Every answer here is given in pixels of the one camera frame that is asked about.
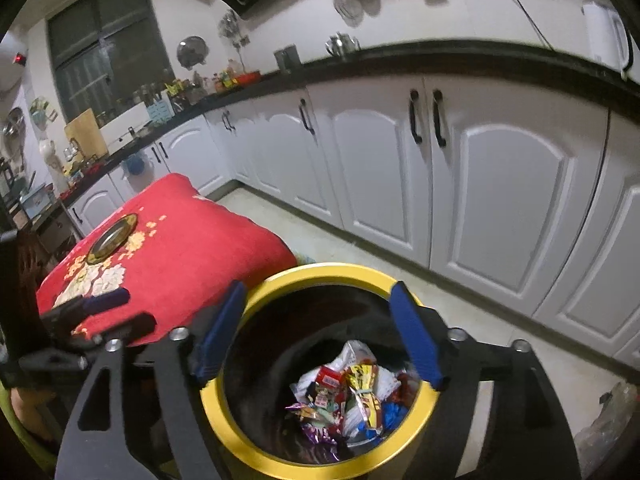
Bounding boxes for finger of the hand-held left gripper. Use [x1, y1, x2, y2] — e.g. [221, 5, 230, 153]
[40, 286, 133, 329]
[49, 311, 158, 349]

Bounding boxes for pale blue container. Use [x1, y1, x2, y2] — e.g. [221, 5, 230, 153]
[20, 185, 53, 211]

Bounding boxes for steel teapot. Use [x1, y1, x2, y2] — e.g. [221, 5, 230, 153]
[325, 32, 361, 56]

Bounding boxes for clear plastic bag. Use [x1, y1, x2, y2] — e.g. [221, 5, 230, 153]
[572, 382, 640, 480]

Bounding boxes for wooden cutting board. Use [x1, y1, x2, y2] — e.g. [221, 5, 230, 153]
[64, 107, 110, 158]

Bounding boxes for white base cabinets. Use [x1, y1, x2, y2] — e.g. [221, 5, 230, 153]
[65, 75, 640, 356]

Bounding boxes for black power cable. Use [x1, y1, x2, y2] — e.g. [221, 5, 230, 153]
[486, 0, 552, 50]

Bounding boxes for red floral blanket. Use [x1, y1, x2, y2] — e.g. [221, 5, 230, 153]
[35, 172, 300, 346]

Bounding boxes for white hanging bag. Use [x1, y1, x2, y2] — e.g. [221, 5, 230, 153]
[39, 137, 63, 181]

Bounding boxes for white orange-print plastic bag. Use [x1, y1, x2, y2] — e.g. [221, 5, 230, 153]
[292, 339, 401, 441]

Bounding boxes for white water heater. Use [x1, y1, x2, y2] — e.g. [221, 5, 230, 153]
[0, 42, 28, 96]

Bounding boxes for row of condiment bottles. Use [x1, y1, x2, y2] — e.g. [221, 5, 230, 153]
[212, 60, 241, 92]

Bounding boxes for white electric kettle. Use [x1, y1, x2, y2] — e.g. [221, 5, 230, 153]
[581, 1, 635, 73]

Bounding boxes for yellow red snack wrapper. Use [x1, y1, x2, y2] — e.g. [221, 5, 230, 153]
[347, 365, 383, 431]

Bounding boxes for black bin with yellow rim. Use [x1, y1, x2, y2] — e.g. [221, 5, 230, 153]
[200, 262, 443, 480]

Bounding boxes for blue hanging basket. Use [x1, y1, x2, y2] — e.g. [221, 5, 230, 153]
[120, 152, 148, 176]

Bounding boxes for grey metal pot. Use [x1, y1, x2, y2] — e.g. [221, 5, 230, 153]
[274, 45, 301, 72]

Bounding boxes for blue snack wrapper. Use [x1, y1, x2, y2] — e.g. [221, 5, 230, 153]
[377, 402, 408, 433]

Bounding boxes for dark kitchen window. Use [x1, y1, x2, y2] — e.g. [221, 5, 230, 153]
[46, 0, 173, 123]

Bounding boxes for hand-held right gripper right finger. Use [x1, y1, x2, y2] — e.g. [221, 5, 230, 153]
[389, 281, 584, 480]

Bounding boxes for hanging steel pot lid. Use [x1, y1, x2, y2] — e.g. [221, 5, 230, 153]
[176, 35, 208, 68]

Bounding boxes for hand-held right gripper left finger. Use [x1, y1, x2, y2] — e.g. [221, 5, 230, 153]
[54, 280, 249, 480]

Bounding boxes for hanging steel pan lid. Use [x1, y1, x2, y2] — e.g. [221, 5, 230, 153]
[2, 107, 26, 136]

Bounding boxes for pale blue knife block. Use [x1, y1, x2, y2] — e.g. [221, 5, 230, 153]
[145, 100, 173, 128]

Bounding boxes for black kitchen countertop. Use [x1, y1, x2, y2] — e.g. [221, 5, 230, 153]
[50, 39, 640, 211]

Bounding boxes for gold-rimmed round metal tray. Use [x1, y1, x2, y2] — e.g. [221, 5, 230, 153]
[86, 213, 139, 266]

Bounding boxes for purple snack wrapper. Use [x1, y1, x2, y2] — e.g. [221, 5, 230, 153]
[300, 422, 341, 461]

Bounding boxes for red white snack packet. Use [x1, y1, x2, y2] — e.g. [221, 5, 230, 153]
[315, 366, 346, 391]

